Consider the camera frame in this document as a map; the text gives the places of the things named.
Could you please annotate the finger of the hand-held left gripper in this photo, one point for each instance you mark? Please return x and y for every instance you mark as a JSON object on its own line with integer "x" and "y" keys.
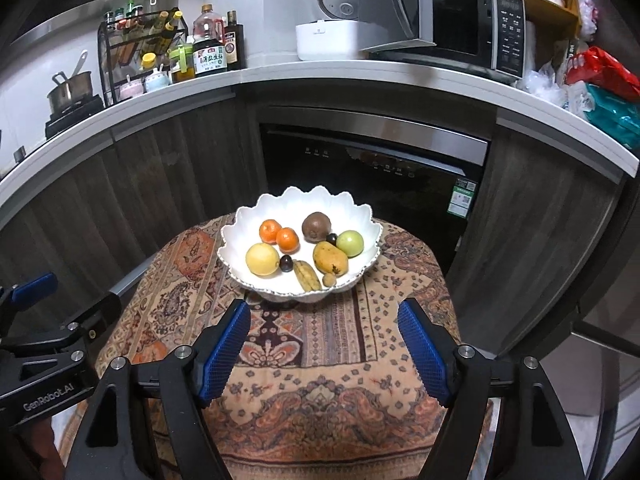
{"x": 95, "y": 312}
{"x": 35, "y": 287}

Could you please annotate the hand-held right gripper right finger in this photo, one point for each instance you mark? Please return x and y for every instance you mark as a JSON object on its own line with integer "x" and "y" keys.
{"x": 425, "y": 350}

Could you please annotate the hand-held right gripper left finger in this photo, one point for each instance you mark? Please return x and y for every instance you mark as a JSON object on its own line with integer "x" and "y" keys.
{"x": 225, "y": 350}

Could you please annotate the yellow lemon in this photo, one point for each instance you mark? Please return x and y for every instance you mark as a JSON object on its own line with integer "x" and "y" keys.
{"x": 262, "y": 259}

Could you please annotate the large dark plum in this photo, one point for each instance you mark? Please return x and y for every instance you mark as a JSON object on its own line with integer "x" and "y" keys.
{"x": 286, "y": 263}

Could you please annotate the small yellow banana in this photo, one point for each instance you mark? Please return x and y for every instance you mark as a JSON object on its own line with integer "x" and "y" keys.
{"x": 306, "y": 276}

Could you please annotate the white scalloped bowl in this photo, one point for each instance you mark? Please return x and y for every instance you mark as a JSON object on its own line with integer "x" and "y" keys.
{"x": 240, "y": 240}

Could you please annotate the small brown longan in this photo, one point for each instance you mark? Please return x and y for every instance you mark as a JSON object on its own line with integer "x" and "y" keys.
{"x": 328, "y": 279}

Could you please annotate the small orange tangerine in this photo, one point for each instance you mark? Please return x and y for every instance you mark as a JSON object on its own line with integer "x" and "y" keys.
{"x": 288, "y": 240}

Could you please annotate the large orange tangerine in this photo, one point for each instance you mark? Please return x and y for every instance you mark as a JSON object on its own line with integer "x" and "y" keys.
{"x": 270, "y": 230}

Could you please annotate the green apple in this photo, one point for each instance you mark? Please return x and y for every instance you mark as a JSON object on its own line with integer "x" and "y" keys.
{"x": 350, "y": 243}

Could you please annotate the yellow mango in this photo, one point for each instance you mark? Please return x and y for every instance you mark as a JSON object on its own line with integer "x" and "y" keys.
{"x": 330, "y": 258}

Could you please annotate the brown kiwi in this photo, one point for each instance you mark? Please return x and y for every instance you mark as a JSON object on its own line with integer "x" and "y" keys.
{"x": 315, "y": 226}

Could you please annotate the patterned woven tablecloth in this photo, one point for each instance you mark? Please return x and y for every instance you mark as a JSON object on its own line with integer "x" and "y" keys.
{"x": 310, "y": 340}

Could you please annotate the green energy label sticker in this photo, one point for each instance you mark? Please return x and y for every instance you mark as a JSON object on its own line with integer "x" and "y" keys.
{"x": 463, "y": 199}

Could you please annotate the dark wood kitchen cabinet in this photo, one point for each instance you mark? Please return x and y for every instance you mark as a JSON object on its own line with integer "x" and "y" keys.
{"x": 165, "y": 170}

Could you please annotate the black gas stove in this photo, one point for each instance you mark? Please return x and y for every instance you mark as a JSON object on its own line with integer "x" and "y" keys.
{"x": 75, "y": 117}

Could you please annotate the black built-in dishwasher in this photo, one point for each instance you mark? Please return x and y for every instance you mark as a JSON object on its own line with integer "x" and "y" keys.
{"x": 400, "y": 155}

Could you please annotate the steel saucepan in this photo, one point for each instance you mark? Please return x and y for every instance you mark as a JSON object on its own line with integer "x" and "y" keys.
{"x": 70, "y": 90}

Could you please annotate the pink ceramic jar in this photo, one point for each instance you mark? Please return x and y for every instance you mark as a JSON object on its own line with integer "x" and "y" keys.
{"x": 130, "y": 91}

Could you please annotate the blue ceramic jar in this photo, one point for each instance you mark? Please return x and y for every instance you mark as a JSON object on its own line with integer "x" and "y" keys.
{"x": 156, "y": 81}

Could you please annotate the green lidded jar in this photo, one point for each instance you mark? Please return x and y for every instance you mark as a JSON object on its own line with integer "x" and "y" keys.
{"x": 182, "y": 62}

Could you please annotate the grey kitchen countertop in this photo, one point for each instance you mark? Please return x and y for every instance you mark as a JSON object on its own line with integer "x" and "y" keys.
{"x": 300, "y": 72}

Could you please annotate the large soy sauce bottle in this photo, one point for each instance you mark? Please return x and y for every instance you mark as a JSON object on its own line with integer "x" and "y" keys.
{"x": 210, "y": 45}

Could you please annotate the row of seasoning bottles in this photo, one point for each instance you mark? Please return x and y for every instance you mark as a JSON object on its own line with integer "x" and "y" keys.
{"x": 145, "y": 17}

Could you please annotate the clear plastic bags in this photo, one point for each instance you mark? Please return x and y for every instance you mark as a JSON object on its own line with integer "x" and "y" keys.
{"x": 542, "y": 82}

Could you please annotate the dark glass sauce bottle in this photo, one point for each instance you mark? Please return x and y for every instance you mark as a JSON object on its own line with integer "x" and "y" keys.
{"x": 233, "y": 42}

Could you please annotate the teal plastic package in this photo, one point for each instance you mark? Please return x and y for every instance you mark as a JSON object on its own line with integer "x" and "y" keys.
{"x": 617, "y": 115}

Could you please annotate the silver microwave oven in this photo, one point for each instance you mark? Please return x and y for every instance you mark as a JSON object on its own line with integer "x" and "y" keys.
{"x": 450, "y": 20}

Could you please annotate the red plastic package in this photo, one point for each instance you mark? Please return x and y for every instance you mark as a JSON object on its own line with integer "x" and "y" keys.
{"x": 607, "y": 72}

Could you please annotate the white rice cooker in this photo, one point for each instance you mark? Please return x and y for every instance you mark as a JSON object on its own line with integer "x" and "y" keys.
{"x": 327, "y": 30}

